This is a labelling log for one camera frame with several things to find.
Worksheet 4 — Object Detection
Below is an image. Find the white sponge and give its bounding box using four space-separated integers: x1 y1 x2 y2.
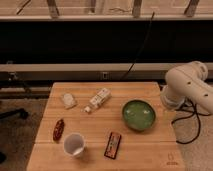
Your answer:
62 93 77 109

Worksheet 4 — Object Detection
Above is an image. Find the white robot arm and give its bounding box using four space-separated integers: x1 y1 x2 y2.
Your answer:
160 61 213 114

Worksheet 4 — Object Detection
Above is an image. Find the green ceramic bowl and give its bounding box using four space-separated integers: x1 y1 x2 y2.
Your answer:
122 99 156 131

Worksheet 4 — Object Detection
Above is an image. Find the white tube bottle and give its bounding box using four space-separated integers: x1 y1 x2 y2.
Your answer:
84 88 111 113

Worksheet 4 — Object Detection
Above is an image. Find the red snack bar wrapper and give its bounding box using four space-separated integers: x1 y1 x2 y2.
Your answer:
104 132 121 159

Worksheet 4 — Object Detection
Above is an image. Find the dark red oblong object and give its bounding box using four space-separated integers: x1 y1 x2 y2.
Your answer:
53 119 65 141

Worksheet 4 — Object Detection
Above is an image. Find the black office chair base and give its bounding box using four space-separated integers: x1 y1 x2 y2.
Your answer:
0 108 29 119

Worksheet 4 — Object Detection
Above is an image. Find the black hanging cable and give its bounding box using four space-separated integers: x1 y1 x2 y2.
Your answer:
120 11 156 81

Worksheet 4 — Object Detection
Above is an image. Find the black power cable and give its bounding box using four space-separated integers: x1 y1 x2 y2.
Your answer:
171 99 212 145

